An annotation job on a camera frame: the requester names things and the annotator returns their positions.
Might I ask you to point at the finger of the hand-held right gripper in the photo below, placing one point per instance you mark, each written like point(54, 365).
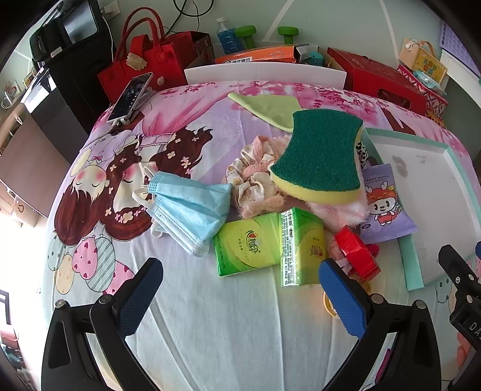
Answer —
point(451, 263)

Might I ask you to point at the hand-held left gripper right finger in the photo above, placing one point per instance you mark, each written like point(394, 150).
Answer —
point(345, 300)

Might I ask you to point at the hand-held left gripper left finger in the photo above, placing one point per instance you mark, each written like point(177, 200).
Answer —
point(139, 300)

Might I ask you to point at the green tissue pack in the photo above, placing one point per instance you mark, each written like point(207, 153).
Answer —
point(244, 244)
point(300, 248)

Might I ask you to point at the blue face mask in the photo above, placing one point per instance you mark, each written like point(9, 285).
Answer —
point(180, 235)
point(191, 199)

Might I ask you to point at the pink fluffy cloth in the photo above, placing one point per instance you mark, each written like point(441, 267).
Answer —
point(338, 216)

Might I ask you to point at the white tray box teal rim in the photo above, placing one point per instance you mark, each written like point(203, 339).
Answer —
point(424, 180)

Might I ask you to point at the purple baby wipes pack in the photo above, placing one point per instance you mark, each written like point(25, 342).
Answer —
point(387, 203)

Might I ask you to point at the black white spotted scrunchie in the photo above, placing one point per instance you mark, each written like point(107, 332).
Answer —
point(362, 154)

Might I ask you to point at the pink knit scrunchie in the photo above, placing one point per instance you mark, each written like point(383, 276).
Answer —
point(263, 144)

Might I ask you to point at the green cloth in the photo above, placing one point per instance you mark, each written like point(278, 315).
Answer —
point(270, 107)

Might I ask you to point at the printed blanket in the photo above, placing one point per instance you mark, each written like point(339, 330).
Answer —
point(225, 338)

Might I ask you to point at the green and yellow sponge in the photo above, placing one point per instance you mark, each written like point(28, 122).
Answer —
point(319, 154)

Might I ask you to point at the red patterned box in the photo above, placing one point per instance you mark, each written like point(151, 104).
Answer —
point(432, 99)

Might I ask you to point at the brown wooden cabinet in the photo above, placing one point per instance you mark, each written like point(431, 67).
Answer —
point(30, 158)

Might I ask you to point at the light blue wipes pack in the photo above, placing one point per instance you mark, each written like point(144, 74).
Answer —
point(428, 81)

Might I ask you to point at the white phone stand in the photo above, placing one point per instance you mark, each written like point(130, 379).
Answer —
point(141, 109)

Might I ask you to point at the white cabinet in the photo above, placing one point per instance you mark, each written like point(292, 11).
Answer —
point(464, 71)

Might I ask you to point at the red gift box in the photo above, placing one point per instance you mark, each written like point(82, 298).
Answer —
point(375, 75)

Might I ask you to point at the smartphone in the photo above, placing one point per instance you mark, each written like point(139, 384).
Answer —
point(129, 96)

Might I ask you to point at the black cabinet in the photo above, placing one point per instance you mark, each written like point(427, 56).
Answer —
point(71, 97)

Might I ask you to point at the purple pegboard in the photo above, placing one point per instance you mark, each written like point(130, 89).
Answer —
point(454, 45)

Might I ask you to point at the red felt handbag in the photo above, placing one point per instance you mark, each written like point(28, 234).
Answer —
point(158, 64)

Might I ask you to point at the white foam board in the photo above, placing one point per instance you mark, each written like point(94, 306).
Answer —
point(263, 71)

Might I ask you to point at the grey labelled carton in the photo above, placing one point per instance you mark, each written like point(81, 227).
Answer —
point(305, 50)

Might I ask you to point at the orange box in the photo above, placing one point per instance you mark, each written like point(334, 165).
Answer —
point(255, 54)

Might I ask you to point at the red paper bag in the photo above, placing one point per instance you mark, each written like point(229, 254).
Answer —
point(199, 45)

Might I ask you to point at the green dumbbell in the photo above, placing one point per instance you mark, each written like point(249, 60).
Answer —
point(287, 35)
point(246, 35)

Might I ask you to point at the blue liquid bottle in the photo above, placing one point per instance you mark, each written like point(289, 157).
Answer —
point(226, 39)

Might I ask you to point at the black monitor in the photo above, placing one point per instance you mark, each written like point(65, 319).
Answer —
point(75, 22)

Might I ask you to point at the wall power outlet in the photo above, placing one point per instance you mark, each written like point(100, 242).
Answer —
point(111, 8)

